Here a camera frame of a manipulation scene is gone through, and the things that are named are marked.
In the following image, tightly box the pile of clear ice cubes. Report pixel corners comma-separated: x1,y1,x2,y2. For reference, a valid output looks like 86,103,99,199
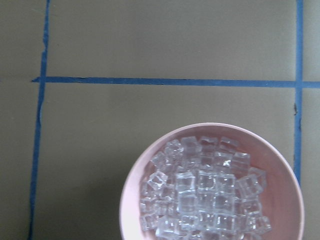
139,136,272,240

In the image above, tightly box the pink bowl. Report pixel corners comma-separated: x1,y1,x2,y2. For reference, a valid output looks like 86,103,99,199
119,122,305,240

